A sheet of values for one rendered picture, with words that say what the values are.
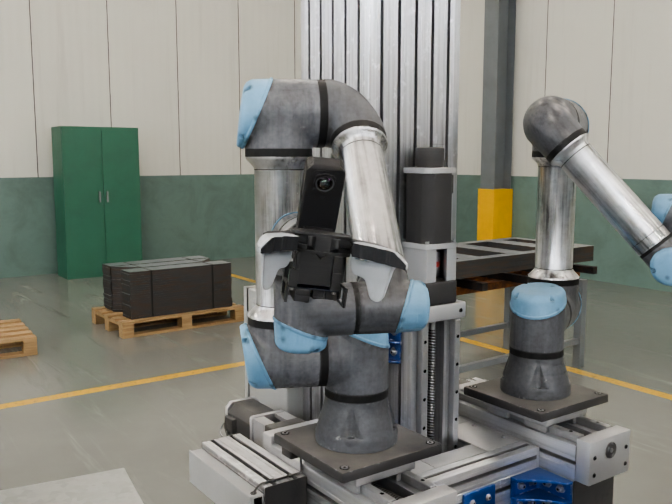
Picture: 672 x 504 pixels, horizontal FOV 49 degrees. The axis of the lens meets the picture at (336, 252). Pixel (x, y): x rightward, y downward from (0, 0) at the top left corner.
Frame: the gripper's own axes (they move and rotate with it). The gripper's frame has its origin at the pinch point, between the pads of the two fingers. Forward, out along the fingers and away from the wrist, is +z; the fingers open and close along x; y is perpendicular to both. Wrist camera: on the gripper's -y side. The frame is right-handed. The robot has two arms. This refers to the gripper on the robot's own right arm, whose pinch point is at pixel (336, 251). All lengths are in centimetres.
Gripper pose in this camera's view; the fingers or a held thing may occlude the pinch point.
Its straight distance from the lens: 74.0
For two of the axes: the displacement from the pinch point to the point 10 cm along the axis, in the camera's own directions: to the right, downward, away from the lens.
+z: 1.6, 1.3, -9.8
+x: -9.8, -1.1, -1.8
